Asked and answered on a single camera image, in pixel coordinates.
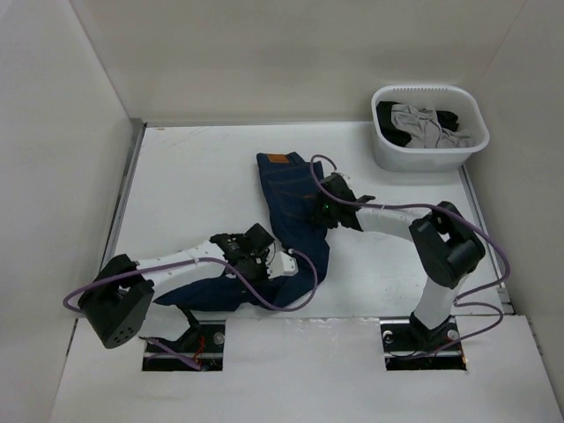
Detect dark blue jeans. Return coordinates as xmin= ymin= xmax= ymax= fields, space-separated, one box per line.
xmin=155 ymin=152 xmax=330 ymax=312

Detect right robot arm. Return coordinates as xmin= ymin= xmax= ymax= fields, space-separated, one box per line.
xmin=312 ymin=173 xmax=486 ymax=351

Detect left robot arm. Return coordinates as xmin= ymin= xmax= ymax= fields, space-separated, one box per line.
xmin=76 ymin=224 xmax=295 ymax=349

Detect white plastic basket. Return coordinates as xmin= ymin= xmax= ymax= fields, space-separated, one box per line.
xmin=371 ymin=85 xmax=490 ymax=172

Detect black garment in basket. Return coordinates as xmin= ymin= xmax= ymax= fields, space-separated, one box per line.
xmin=375 ymin=100 xmax=462 ymax=149

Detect grey garment in basket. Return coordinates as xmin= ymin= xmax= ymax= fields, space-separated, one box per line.
xmin=390 ymin=103 xmax=477 ymax=151

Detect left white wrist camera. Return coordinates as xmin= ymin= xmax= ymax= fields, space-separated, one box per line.
xmin=266 ymin=251 xmax=299 ymax=279

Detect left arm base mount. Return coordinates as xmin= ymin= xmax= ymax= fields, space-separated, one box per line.
xmin=142 ymin=321 xmax=226 ymax=372

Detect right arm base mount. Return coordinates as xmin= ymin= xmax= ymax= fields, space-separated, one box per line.
xmin=380 ymin=317 xmax=467 ymax=371

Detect left aluminium table rail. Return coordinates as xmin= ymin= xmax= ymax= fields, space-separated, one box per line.
xmin=99 ymin=118 xmax=147 ymax=271

